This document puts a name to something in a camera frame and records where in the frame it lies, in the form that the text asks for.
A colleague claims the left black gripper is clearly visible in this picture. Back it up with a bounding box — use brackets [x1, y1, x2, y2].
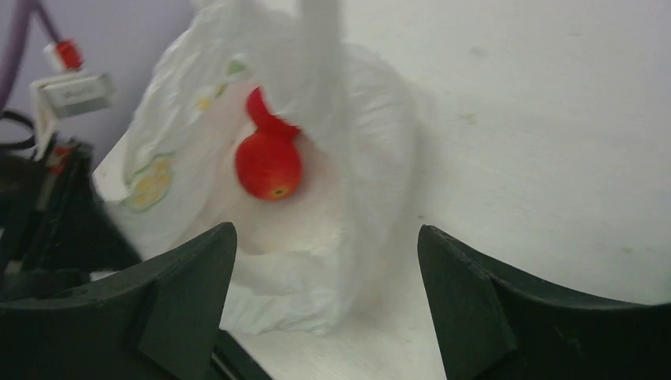
[1, 139, 140, 302]

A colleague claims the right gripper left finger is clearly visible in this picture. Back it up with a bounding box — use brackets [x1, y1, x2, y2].
[1, 222, 237, 379]

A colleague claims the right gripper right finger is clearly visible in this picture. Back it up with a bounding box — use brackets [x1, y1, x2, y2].
[417, 225, 670, 379]

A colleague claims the white plastic bag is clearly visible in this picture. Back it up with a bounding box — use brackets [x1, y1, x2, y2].
[105, 1, 418, 334]

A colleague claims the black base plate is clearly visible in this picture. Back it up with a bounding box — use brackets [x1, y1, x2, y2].
[206, 330, 272, 380]

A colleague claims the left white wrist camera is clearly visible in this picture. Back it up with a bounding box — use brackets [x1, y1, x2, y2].
[29, 70, 116, 161]

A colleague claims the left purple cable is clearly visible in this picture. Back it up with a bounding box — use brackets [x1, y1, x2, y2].
[0, 0, 64, 108]

